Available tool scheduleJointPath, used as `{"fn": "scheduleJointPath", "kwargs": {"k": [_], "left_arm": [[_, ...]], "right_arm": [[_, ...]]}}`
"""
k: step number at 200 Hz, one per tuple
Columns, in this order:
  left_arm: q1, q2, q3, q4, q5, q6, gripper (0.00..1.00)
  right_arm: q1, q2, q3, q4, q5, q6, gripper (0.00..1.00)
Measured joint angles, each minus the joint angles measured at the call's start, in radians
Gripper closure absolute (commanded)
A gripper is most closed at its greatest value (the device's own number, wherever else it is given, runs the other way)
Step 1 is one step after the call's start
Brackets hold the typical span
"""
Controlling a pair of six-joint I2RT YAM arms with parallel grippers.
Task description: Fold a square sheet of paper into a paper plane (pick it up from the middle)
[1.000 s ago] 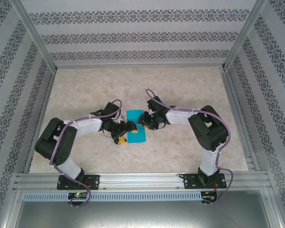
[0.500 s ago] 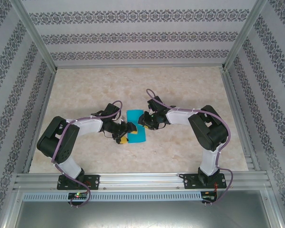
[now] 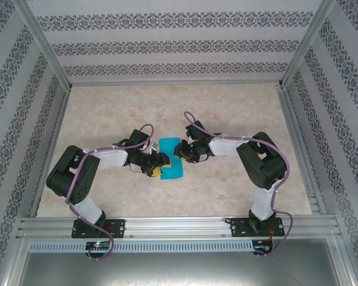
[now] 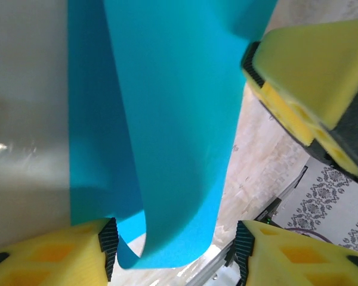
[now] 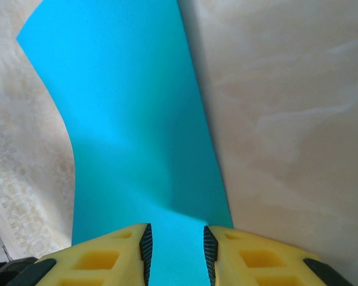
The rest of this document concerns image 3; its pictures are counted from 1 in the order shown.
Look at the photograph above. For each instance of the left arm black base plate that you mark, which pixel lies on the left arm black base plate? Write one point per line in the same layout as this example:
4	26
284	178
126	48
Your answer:
119	226

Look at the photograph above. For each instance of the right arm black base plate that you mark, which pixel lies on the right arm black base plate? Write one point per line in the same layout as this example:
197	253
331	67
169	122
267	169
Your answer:
237	228

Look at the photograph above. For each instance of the thin aluminium cross rail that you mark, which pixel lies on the thin aluminium cross rail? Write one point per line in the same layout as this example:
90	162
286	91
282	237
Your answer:
173	82

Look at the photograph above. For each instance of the aluminium frame post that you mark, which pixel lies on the aluminium frame post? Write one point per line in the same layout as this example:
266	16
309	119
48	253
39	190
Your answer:
44	41
308	41

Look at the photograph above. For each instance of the wide aluminium mounting rail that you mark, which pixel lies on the wide aluminium mounting rail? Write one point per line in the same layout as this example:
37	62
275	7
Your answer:
179	226

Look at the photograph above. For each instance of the aluminium side rail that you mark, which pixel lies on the aluminium side rail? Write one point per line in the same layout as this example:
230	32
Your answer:
52	143
301	149

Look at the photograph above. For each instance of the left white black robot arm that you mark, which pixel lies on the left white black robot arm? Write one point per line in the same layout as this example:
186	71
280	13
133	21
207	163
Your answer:
88	210

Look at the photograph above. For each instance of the grey metal sheet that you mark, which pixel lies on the grey metal sheet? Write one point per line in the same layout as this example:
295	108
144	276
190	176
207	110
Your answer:
179	268

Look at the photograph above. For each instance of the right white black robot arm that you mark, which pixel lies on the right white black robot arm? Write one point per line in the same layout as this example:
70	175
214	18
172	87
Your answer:
262	202

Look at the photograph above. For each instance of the teal cloth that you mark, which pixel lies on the teal cloth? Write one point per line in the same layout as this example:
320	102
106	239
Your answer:
173	171

